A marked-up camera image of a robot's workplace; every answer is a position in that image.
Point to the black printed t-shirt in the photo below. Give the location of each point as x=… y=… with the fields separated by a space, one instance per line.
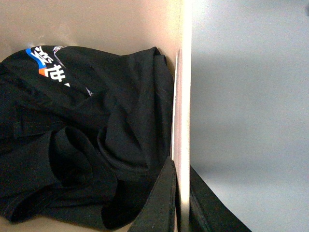
x=84 y=133

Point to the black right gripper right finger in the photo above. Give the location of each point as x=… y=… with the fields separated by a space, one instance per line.
x=207 y=212

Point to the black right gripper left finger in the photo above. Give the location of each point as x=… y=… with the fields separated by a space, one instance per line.
x=158 y=213

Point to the beige plastic laundry hamper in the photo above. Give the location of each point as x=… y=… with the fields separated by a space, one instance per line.
x=120 y=27

